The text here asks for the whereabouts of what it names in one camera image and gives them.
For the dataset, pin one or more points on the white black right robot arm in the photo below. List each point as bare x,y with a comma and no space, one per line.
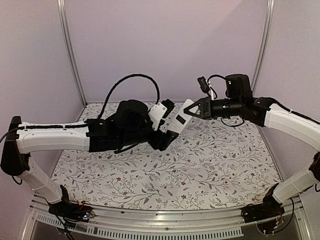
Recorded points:
231,95

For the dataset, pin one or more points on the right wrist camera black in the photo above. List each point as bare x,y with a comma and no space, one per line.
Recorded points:
203,84

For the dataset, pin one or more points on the aluminium right frame post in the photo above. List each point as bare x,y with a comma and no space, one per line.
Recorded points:
264,43

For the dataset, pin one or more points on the aluminium front rail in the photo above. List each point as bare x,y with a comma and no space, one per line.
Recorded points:
112,223

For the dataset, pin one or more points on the white red remote control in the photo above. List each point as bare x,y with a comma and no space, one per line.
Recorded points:
181,120

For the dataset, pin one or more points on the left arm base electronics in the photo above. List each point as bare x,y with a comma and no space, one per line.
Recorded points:
71,212

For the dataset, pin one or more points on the aluminium left frame post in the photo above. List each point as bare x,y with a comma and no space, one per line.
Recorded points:
62,11

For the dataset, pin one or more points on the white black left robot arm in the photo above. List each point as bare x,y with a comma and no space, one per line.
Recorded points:
132,123

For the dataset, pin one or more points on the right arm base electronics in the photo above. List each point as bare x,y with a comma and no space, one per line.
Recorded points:
269,208

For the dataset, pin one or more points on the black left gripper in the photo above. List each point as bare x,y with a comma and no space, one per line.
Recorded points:
163,139

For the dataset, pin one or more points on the floral patterned table mat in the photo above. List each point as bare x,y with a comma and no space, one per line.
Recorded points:
212,164

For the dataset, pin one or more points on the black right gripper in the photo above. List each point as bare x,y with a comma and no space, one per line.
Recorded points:
205,107

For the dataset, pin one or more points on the aluminium frame post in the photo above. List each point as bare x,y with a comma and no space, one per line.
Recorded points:
62,11
264,43

